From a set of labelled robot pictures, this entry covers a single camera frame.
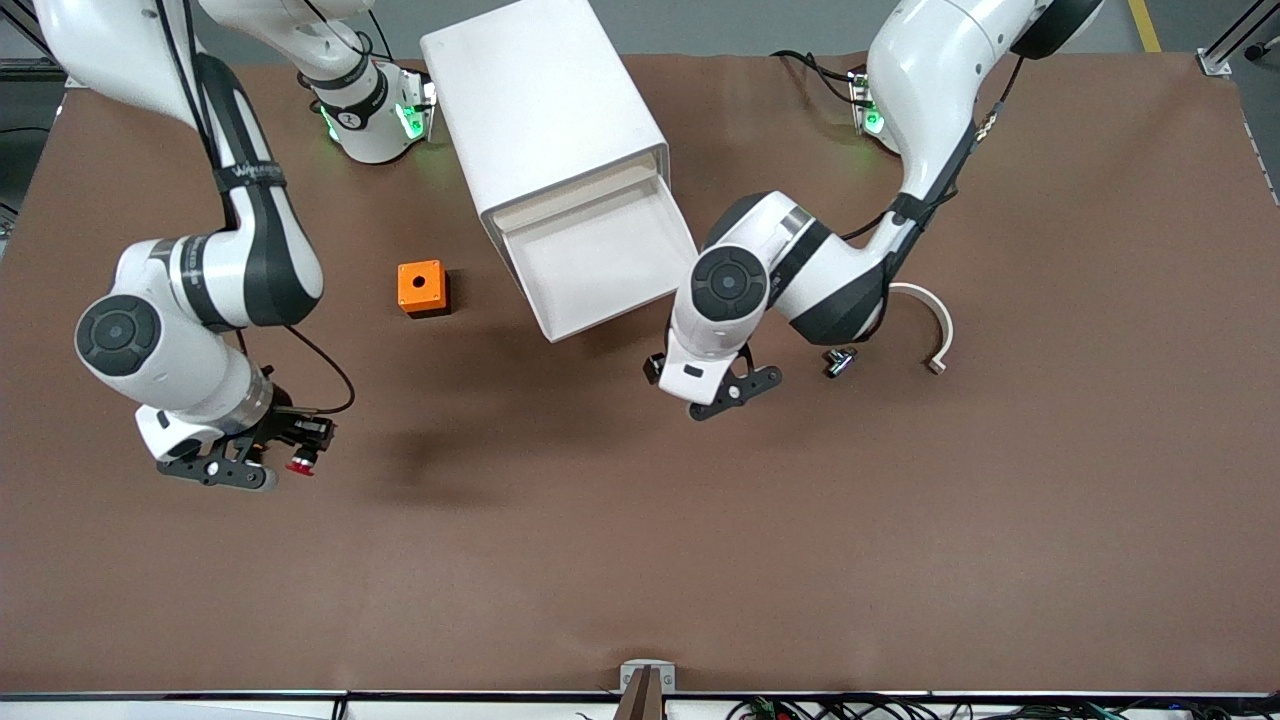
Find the brown table cover sheet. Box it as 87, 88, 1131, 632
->
0, 50, 1280, 696

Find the orange box with round hole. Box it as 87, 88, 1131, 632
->
397, 260, 451, 319

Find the white curved plastic clamp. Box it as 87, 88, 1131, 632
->
888, 282, 955, 376

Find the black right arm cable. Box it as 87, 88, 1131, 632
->
150, 0, 358, 416

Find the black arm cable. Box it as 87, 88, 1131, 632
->
150, 0, 358, 416
738, 55, 1029, 373

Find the black left camera mount plate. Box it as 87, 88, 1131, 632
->
688, 363, 784, 422

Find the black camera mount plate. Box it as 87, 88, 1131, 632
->
688, 363, 784, 422
157, 440, 271, 491

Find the black right camera mount plate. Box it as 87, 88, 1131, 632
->
157, 440, 271, 491

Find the grey metal bracket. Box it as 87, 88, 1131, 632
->
620, 660, 676, 693

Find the brown tapered post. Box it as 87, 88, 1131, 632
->
615, 668, 666, 720

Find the black left base cable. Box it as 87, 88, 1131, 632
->
770, 48, 873, 101

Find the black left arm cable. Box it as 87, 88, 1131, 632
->
738, 55, 1029, 373

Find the black cable tangle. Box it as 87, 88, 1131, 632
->
725, 695, 1280, 720

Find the aluminium frame profile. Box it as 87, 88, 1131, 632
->
0, 0, 71, 89
1197, 0, 1280, 79

